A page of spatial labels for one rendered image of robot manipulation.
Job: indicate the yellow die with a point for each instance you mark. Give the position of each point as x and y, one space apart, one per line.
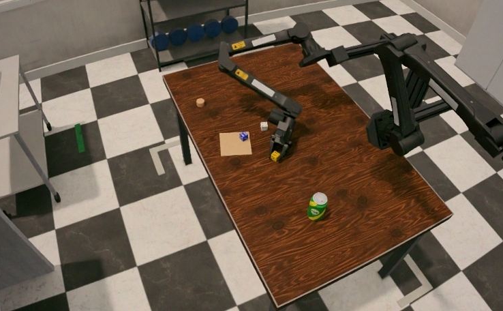
275 156

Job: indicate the blue die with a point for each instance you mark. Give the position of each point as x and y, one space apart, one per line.
243 136

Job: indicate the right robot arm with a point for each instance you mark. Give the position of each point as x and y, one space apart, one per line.
298 34

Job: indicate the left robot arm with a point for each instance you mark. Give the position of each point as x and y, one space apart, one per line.
409 50

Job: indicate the tan mat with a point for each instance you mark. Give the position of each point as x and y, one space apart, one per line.
232 145

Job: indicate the green soda can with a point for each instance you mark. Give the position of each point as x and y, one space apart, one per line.
317 206

